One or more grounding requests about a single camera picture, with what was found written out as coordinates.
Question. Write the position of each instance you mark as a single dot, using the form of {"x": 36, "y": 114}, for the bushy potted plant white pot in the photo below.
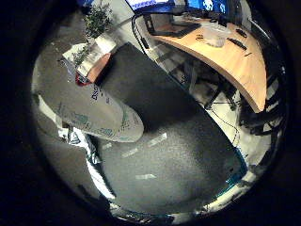
{"x": 98, "y": 21}

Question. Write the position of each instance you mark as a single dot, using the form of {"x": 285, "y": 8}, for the monitor with blue screen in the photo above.
{"x": 208, "y": 5}

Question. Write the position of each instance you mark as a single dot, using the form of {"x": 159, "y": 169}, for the small potted plant white pot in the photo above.
{"x": 82, "y": 56}

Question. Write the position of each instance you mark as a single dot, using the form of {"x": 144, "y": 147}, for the light wooden desk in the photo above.
{"x": 232, "y": 59}

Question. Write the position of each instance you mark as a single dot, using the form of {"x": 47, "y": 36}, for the brown oval plate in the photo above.
{"x": 98, "y": 67}

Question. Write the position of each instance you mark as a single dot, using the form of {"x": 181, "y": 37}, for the white spray bottle teal print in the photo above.
{"x": 94, "y": 114}

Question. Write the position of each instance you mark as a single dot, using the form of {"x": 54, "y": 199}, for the black remote on desk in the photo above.
{"x": 236, "y": 43}

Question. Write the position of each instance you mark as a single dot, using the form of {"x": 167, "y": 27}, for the monitor with white screen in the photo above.
{"x": 147, "y": 3}

